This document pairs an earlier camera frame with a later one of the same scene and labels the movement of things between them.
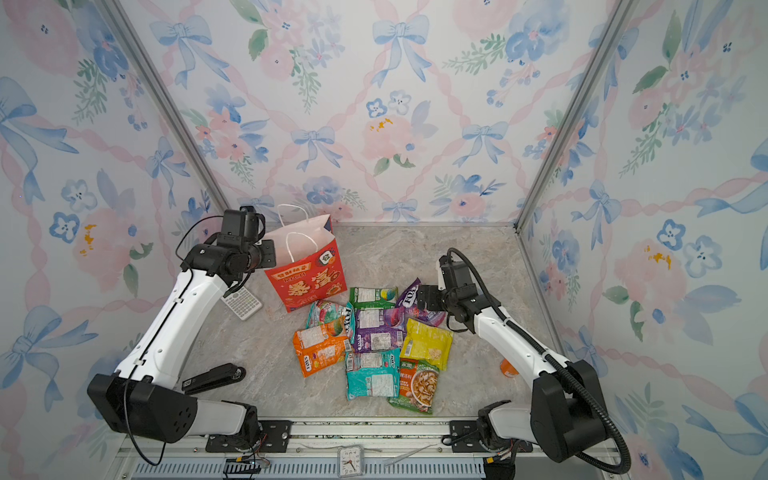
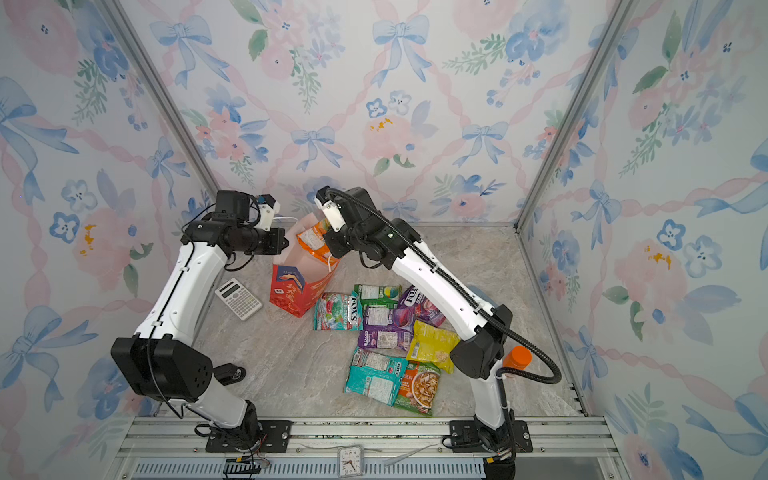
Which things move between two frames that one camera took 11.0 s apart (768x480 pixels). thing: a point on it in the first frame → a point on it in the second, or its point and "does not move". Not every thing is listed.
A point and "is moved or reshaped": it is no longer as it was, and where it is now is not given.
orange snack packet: x=318 y=348 → x=314 y=242
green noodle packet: x=418 y=385 does not move
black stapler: x=224 y=374 does not move
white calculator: x=243 y=303 does not move
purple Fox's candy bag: x=408 y=301 does not move
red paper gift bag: x=308 y=266 is moved or reshaped
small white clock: x=350 y=461 does not move
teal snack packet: x=372 y=374 does not move
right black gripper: x=432 y=291 → x=336 y=251
